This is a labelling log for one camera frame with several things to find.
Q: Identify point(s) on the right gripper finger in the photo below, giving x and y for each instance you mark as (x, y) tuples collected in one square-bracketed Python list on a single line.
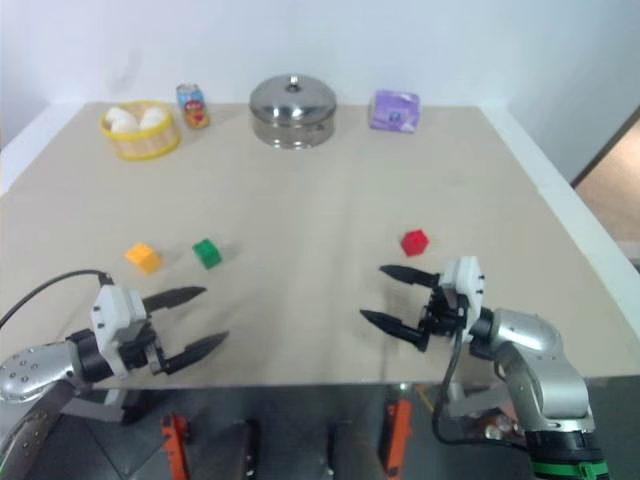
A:
[(407, 274), (392, 325)]

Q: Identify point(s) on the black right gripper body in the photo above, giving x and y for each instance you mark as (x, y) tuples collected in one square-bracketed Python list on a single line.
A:
[(442, 315)]

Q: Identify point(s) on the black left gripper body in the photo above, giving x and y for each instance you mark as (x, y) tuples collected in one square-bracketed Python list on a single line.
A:
[(141, 347)]

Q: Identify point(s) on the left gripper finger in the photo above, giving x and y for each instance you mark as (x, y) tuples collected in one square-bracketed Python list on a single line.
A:
[(172, 296), (197, 350)]

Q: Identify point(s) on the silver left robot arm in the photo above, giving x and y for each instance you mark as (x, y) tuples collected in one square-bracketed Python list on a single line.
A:
[(30, 371)]

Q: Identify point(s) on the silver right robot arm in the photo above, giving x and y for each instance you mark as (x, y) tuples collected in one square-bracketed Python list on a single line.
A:
[(542, 342)]

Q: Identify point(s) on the red cube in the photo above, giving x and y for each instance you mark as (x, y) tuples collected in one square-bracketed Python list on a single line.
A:
[(415, 242)]

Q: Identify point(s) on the orange cube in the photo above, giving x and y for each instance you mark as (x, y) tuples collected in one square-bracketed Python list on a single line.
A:
[(142, 257)]

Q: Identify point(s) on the green cube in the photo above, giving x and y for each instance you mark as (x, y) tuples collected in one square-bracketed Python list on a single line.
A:
[(206, 252)]

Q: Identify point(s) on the orange and black clamp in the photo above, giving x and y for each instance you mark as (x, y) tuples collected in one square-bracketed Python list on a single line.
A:
[(175, 445), (398, 435)]

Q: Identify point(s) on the beige table cover sheet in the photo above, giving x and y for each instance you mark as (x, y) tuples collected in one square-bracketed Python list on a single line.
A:
[(310, 200)]

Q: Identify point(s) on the yellow bamboo basket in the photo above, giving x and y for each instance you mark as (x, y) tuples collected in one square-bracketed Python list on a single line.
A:
[(145, 142)]

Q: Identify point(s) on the purple tissue pack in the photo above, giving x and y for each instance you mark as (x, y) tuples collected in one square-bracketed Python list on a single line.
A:
[(395, 112)]

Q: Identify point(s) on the white bun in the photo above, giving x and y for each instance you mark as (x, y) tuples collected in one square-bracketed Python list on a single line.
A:
[(153, 117), (121, 120)]

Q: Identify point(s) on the colourful printed drink can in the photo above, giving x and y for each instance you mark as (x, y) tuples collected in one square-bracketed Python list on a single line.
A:
[(194, 107)]

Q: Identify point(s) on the stainless steel pot lid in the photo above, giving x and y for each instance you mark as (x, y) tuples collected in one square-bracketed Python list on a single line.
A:
[(292, 100)]

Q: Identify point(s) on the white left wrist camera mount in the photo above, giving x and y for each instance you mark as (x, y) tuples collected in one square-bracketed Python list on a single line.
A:
[(113, 320)]

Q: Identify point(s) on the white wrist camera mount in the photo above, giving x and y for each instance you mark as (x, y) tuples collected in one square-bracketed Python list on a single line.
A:
[(113, 320), (468, 280)]

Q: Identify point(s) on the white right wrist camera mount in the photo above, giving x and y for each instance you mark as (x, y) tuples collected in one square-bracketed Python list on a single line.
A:
[(468, 280)]

